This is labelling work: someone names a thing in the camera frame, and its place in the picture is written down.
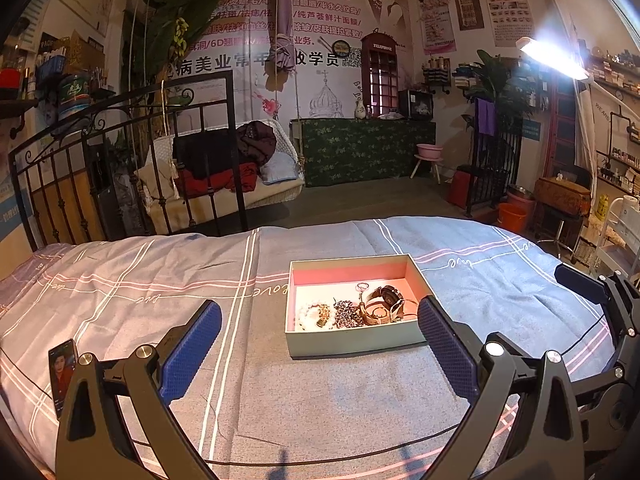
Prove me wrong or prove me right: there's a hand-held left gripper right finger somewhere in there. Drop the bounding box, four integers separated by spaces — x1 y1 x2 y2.
417 296 586 480

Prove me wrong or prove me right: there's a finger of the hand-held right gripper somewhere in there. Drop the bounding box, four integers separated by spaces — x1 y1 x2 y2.
570 360 640 453
554 262 640 347

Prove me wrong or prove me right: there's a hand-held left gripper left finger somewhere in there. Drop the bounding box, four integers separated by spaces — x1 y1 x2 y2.
55 299 223 480

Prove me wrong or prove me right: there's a beige strap wristwatch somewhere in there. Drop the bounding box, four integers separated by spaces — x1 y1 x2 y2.
361 284 407 325

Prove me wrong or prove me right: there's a mint green jewelry box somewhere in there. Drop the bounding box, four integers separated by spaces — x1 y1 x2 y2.
284 253 435 359

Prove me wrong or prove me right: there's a silver chain necklace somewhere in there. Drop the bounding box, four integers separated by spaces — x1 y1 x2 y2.
331 300 362 330

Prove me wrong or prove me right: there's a white pearl bracelet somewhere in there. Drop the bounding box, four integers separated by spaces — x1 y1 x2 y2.
295 301 327 332

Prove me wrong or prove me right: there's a white trolley cart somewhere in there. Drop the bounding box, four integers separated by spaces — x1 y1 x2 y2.
572 195 640 286

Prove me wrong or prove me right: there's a black swivel stool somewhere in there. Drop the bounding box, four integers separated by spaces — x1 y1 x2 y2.
535 207 586 261

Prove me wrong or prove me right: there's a brown wooden chest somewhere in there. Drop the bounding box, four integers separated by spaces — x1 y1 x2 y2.
532 176 592 217

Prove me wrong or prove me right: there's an orange bucket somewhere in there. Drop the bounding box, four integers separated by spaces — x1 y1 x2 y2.
497 202 528 233

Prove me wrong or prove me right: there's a black iron fence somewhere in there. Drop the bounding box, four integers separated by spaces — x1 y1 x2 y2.
465 120 523 218

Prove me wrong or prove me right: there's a grey plaid bed sheet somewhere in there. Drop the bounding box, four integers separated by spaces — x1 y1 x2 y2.
0 216 621 480

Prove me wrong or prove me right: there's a black smartphone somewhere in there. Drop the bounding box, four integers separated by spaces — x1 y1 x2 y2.
48 338 79 421

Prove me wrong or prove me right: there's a red bin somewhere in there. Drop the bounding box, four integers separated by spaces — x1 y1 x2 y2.
446 170 473 208

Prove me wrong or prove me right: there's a red cloth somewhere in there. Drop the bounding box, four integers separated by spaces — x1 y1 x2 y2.
175 160 258 193

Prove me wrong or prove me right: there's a purple cloth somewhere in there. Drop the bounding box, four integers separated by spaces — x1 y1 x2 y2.
474 97 497 136

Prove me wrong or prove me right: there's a black jacket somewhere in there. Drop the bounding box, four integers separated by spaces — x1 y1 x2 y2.
172 132 246 178

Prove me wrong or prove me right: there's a light blue pillow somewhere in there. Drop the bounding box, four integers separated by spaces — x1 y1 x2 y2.
257 150 301 183

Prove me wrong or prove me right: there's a brown jacket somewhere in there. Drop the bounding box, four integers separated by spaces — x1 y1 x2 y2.
236 121 277 166

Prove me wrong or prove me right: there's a green floral cabinet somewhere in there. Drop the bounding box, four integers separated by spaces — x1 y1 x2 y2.
290 117 437 188

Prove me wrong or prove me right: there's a potted green plant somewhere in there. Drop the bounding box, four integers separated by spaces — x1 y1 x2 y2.
462 49 536 126

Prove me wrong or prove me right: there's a pile of clothes on chair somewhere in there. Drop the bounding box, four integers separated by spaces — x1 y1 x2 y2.
132 119 306 231

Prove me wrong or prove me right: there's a white led floor lamp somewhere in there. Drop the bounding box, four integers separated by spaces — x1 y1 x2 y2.
516 36 640 266

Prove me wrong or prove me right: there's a small black television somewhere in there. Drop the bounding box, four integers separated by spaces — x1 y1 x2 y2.
398 89 435 121

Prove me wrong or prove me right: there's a small shelf with jars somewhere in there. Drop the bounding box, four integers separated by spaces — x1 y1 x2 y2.
421 55 478 96

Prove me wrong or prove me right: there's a teal round tub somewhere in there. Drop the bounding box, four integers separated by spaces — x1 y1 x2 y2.
59 74 92 121

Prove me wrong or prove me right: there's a red telephone booth decoration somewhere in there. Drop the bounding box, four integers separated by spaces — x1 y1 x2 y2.
361 31 401 117

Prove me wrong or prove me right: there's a blue storage basket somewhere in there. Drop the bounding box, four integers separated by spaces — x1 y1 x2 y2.
35 55 68 78

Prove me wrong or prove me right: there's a black cable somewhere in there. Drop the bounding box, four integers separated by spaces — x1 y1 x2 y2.
0 345 466 467

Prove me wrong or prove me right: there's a black iron bed frame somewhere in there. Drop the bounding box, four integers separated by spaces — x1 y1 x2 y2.
7 70 251 253

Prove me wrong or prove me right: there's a wall shelf with bottles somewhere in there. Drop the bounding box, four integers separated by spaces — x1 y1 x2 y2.
587 47 640 91

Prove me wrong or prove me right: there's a blue wall sign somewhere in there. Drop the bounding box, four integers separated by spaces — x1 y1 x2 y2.
0 190 31 241

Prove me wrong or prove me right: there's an eyelash chart wall poster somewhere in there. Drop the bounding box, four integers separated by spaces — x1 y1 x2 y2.
477 0 535 47

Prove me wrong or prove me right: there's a black wall shelf board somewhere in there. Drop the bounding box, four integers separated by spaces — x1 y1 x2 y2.
0 97 41 138

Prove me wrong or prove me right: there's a portrait wall poster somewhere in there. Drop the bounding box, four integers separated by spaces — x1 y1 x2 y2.
415 0 457 55

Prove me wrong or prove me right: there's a large printed wall banner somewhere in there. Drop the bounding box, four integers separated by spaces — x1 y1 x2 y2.
165 0 416 126

